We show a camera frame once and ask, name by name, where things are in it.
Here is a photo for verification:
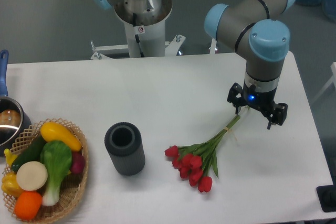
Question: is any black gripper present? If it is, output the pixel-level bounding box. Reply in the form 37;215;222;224
227;83;288;130

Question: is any red tulip bouquet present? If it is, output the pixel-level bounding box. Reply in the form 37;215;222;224
164;106;249;193

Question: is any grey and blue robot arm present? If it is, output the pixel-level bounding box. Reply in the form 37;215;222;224
94;0;295;125

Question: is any black device at table edge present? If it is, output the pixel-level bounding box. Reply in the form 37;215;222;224
316;185;335;212

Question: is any dark grey ribbed vase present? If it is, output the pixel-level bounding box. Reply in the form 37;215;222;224
104;122;145;176

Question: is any red radish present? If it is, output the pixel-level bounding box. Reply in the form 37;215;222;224
70;152;86;174

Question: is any woven wicker basket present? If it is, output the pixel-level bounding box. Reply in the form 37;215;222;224
1;118;89;223

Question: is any green bok choy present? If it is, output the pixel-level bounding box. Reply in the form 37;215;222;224
40;140;72;207

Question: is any yellow squash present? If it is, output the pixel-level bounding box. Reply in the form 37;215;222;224
40;122;82;152

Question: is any dark green cucumber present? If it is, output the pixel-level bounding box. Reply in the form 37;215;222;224
11;135;47;173

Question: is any orange fruit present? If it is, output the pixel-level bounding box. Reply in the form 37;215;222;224
14;191;42;221

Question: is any yellow banana tip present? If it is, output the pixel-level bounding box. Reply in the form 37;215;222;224
4;148;18;167

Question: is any yellow bell pepper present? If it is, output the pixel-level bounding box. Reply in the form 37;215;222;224
2;172;24;198

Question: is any white frame at right edge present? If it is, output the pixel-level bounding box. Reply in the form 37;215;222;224
311;62;336;104

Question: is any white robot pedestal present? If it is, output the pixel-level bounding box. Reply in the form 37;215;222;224
90;0;186;60

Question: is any black cable on pedestal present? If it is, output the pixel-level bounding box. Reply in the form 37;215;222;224
132;13;145;58

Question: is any blue handled saucepan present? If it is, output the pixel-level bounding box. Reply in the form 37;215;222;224
1;49;31;157

